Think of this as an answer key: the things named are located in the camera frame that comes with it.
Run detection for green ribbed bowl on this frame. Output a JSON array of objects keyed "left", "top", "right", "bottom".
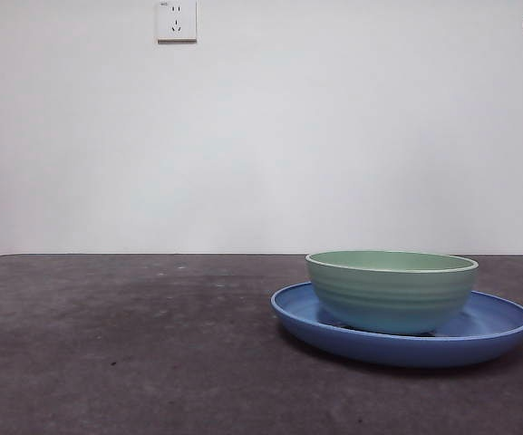
[{"left": 305, "top": 249, "right": 479, "bottom": 335}]

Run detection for blue round plate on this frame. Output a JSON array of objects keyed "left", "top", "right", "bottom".
[{"left": 269, "top": 281, "right": 523, "bottom": 368}]

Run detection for white wall socket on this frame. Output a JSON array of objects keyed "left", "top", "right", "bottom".
[{"left": 156, "top": 0, "right": 199, "bottom": 44}]

